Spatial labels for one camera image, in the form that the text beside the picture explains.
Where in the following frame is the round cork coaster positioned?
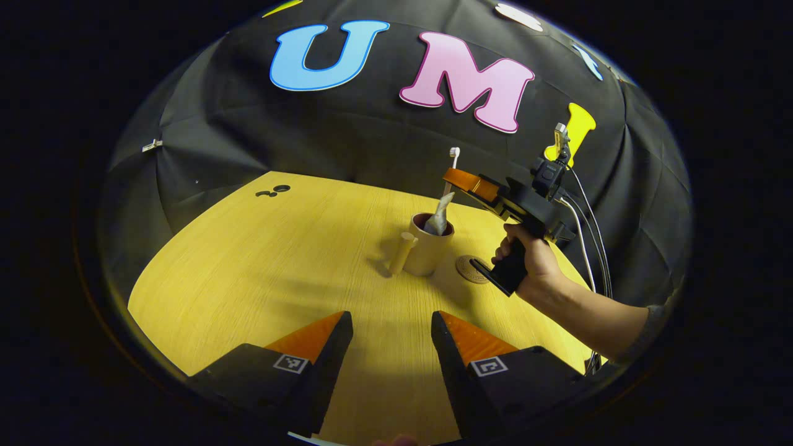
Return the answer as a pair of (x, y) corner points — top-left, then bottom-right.
(455, 255), (496, 285)

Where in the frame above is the wooden desktop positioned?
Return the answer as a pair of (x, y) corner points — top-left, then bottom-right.
(127, 172), (595, 446)

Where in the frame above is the beige cup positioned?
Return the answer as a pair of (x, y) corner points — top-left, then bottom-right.
(389, 212), (455, 277)

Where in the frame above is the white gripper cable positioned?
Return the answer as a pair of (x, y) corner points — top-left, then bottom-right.
(558, 195), (598, 293)

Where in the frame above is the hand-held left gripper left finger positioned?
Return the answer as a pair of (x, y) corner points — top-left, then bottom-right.
(186, 311), (354, 437)

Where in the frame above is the black backdrop cloth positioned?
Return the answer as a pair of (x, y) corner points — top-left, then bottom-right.
(99, 0), (694, 310)

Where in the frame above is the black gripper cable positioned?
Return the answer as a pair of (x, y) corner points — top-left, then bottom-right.
(567, 166), (614, 299)

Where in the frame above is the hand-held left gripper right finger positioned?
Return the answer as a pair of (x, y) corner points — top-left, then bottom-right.
(431, 311), (586, 440)

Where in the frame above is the white toothpaste tube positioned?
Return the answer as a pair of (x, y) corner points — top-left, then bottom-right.
(424, 192), (455, 236)

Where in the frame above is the white toothbrush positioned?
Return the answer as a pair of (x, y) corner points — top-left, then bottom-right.
(443, 147), (461, 199)

